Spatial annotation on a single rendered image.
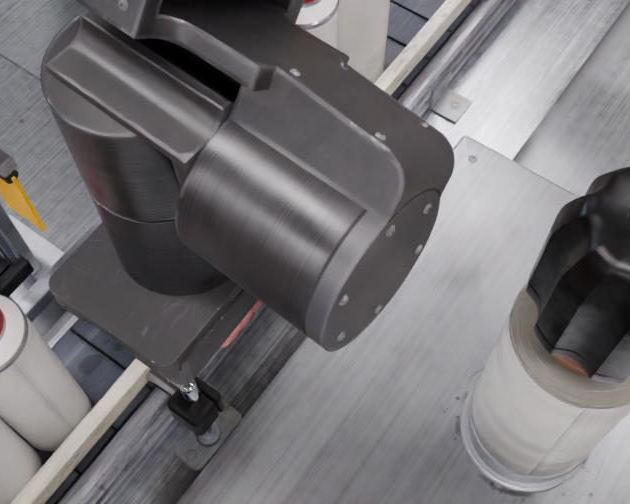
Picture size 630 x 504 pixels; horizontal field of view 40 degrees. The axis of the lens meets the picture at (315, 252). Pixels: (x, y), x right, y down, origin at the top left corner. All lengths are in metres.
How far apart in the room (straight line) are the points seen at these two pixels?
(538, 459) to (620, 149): 0.37
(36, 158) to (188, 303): 0.52
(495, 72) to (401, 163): 0.65
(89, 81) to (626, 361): 0.26
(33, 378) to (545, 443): 0.30
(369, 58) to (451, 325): 0.23
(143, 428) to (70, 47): 0.42
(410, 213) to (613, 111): 0.64
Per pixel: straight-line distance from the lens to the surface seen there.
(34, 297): 0.62
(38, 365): 0.55
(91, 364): 0.68
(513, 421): 0.53
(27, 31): 0.95
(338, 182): 0.24
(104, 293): 0.36
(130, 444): 0.66
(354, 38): 0.72
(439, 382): 0.66
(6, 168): 0.46
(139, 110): 0.26
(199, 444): 0.69
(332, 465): 0.63
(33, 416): 0.59
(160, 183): 0.28
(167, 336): 0.34
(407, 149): 0.24
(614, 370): 0.43
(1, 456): 0.58
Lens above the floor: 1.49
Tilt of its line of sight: 62 degrees down
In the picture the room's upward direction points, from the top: 2 degrees counter-clockwise
